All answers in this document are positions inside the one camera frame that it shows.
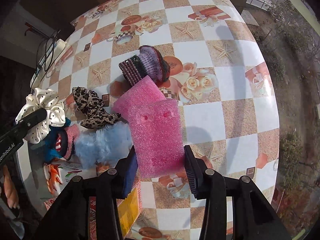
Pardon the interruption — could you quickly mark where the white power strip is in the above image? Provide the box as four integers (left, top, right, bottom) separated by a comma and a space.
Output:
30, 39, 68, 88

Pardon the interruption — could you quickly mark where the teal cloth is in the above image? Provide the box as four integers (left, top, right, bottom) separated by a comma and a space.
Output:
44, 117, 73, 162

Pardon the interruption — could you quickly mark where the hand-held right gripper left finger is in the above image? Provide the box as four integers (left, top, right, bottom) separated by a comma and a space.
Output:
35, 145, 139, 240

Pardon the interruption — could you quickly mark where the checkered printed tablecloth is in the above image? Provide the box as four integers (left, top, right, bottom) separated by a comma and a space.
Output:
15, 0, 280, 240

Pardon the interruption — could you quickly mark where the white and orange carton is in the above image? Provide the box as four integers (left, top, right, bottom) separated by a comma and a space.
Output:
44, 160, 100, 198

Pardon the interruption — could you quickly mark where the leopard print scrunchie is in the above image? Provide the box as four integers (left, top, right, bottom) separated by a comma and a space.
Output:
72, 86, 122, 129

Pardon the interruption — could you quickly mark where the person's left hand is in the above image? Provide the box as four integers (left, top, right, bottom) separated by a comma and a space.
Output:
3, 166, 20, 209

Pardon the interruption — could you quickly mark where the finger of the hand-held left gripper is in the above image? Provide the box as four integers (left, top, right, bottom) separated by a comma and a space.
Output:
14, 108, 48, 135

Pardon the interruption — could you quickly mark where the pink sock with navy cuff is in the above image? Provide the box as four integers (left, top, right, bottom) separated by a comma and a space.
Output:
56, 125, 80, 160

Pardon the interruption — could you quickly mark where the light blue fluffy cloth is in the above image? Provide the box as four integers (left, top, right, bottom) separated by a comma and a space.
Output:
74, 122, 133, 169

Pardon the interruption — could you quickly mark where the red and yellow box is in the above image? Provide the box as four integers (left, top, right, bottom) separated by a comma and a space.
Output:
44, 180, 143, 240

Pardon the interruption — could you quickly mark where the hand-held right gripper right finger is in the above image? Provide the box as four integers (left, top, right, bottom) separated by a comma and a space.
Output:
184, 145, 293, 240

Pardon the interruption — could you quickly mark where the large pink foam sponge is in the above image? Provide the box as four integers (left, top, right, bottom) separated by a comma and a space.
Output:
126, 99, 184, 179

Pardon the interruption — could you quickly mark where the white polka-dot scrunchie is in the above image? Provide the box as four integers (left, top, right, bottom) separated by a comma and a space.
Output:
15, 87, 67, 144

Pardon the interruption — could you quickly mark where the black cable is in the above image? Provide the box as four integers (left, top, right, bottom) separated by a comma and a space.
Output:
36, 29, 63, 73

